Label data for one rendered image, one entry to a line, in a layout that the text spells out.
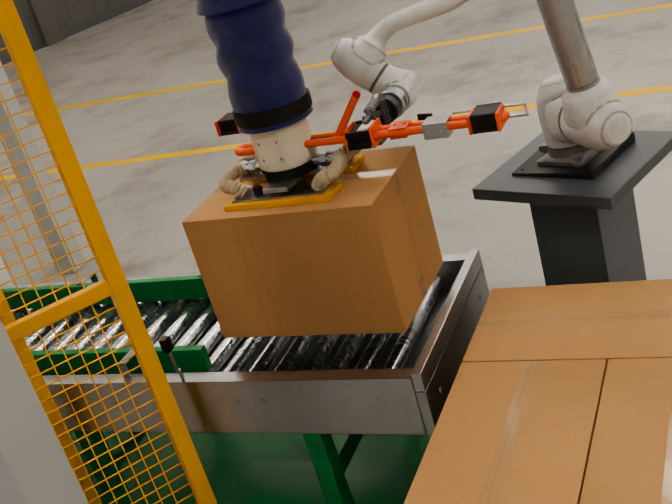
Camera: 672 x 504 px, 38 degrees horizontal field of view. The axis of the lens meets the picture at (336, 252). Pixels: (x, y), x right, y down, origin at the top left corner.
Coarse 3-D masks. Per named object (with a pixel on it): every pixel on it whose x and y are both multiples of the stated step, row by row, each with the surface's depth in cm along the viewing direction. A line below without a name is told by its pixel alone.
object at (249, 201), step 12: (300, 180) 271; (252, 192) 280; (288, 192) 272; (300, 192) 269; (312, 192) 267; (324, 192) 266; (336, 192) 267; (228, 204) 278; (240, 204) 275; (252, 204) 273; (264, 204) 272; (276, 204) 270; (288, 204) 269; (300, 204) 268
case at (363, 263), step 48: (384, 192) 263; (192, 240) 282; (240, 240) 276; (288, 240) 270; (336, 240) 264; (384, 240) 261; (432, 240) 295; (240, 288) 284; (288, 288) 278; (336, 288) 272; (384, 288) 266; (240, 336) 294
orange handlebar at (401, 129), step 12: (408, 120) 262; (420, 120) 261; (456, 120) 256; (504, 120) 248; (384, 132) 261; (396, 132) 259; (408, 132) 258; (420, 132) 257; (312, 144) 270; (324, 144) 269
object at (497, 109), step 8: (496, 104) 252; (472, 112) 251; (480, 112) 249; (488, 112) 248; (496, 112) 246; (472, 120) 250; (480, 120) 249; (488, 120) 248; (496, 120) 246; (472, 128) 251; (480, 128) 250; (488, 128) 249; (496, 128) 248
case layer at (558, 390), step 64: (512, 320) 283; (576, 320) 274; (640, 320) 265; (512, 384) 254; (576, 384) 247; (640, 384) 240; (448, 448) 238; (512, 448) 232; (576, 448) 225; (640, 448) 220
